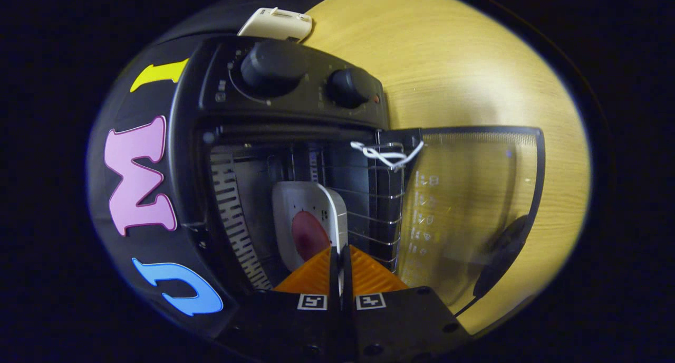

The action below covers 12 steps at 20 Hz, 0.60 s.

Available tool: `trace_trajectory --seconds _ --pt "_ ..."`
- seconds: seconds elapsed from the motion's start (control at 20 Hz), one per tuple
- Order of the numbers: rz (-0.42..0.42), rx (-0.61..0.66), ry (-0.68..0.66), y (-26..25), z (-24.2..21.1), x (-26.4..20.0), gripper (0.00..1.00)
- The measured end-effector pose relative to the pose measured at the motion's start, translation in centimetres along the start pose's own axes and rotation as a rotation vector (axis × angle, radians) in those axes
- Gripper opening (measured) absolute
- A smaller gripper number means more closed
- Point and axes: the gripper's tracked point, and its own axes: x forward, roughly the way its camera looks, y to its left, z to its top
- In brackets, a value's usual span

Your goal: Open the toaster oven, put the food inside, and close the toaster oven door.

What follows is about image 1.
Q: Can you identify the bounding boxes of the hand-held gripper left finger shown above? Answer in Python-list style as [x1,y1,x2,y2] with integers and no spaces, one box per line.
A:
[216,245,341,356]

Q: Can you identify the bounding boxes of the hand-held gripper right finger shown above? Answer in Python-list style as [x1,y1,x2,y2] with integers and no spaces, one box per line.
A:
[342,245,470,361]

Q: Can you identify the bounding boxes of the red meat slice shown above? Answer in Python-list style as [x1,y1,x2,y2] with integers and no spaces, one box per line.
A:
[292,211,332,262]

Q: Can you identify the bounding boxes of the white square plate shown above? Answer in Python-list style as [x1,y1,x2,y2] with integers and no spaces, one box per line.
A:
[272,181,349,274]

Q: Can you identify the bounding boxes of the black toaster oven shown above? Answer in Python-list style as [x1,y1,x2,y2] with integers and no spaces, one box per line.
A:
[170,35,545,317]

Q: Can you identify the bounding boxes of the white bread toaster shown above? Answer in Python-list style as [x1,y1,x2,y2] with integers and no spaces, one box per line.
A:
[237,7,313,43]

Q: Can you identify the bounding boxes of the black backdrop cloth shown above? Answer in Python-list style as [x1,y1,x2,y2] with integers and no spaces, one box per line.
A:
[87,0,338,338]

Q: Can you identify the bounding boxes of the metal wire oven rack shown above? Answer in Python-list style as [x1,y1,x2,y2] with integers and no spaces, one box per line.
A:
[316,141,407,264]

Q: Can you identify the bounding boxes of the white string tie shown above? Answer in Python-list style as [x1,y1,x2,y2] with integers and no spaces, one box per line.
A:
[351,140,425,169]

